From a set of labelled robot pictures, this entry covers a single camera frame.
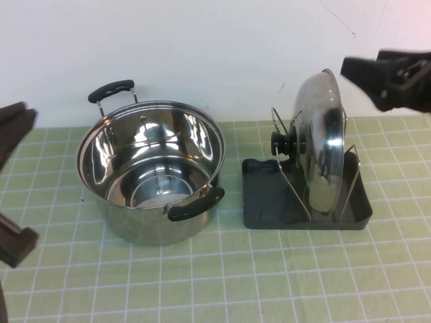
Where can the green checkered tablecloth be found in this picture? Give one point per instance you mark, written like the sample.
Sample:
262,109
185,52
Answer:
202,286

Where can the steel lid with black knob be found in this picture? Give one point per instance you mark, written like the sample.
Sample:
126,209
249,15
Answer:
320,134

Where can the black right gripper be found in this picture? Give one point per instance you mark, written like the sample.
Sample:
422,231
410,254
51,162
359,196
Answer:
415,87

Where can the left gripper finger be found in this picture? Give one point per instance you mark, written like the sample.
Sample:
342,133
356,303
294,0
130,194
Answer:
15,124
17,244

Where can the stainless steel cooking pot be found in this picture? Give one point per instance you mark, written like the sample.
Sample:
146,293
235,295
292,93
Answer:
134,232

